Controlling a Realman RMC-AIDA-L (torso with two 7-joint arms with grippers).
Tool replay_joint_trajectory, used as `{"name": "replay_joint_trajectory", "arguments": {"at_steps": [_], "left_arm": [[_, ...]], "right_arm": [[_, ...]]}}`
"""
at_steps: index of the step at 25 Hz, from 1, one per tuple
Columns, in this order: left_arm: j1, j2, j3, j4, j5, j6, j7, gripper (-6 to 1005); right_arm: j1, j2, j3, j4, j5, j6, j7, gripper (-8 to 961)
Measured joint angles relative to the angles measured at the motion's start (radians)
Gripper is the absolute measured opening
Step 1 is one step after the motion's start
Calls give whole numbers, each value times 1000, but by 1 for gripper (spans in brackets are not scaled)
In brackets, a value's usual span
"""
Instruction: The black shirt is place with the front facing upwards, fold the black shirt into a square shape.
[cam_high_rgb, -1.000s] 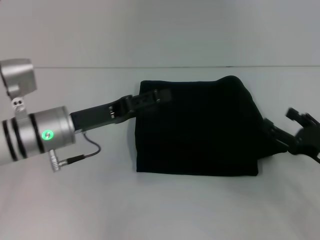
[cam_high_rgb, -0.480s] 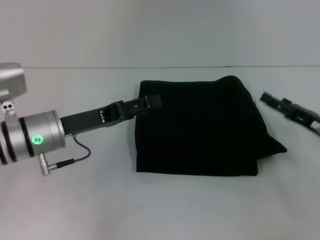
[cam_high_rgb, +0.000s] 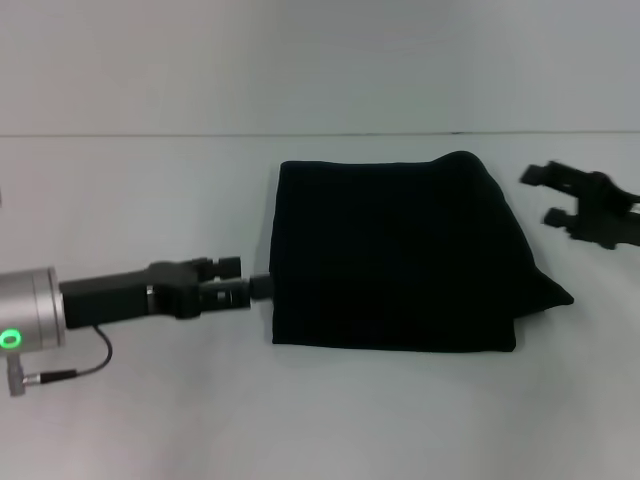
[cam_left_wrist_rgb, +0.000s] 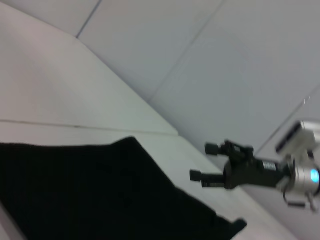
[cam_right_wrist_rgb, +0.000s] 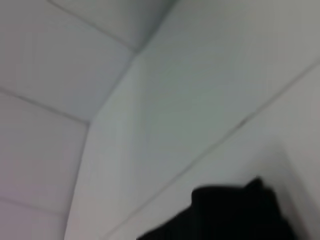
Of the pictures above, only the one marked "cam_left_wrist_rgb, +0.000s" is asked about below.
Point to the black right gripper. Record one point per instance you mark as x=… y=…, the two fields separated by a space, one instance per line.
x=252 y=172

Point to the black FREE! print t-shirt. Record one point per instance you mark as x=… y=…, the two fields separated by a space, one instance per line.
x=87 y=195

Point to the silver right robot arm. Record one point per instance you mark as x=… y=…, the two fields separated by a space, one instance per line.
x=303 y=172

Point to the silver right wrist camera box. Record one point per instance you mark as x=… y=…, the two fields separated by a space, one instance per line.
x=297 y=136

